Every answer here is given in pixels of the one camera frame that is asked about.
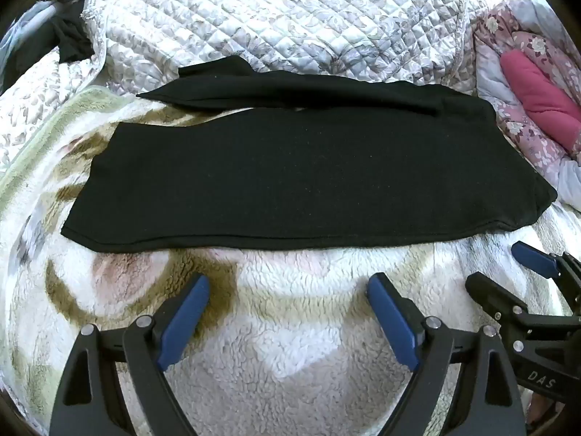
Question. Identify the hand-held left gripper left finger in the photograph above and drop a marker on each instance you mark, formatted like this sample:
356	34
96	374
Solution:
184	322

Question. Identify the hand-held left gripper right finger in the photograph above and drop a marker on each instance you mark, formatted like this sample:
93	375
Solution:
392	322

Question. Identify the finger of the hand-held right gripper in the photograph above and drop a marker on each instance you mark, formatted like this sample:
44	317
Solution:
535	260
490	293

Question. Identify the black pants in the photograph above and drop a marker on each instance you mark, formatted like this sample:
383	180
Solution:
295	181

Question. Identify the floral plush fleece blanket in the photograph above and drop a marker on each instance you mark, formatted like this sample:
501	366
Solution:
281	290

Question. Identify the pink floral comforter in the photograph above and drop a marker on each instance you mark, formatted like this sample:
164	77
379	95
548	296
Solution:
522	118

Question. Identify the pink pillow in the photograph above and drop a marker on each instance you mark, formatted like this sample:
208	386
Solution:
544	100

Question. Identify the dark clothes pile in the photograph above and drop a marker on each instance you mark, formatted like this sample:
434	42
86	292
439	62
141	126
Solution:
70	38

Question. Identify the quilted floral bedspread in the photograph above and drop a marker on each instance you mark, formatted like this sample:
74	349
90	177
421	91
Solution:
272	18

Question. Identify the light blue cloth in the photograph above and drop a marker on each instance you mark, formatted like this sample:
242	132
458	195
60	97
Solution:
31	22

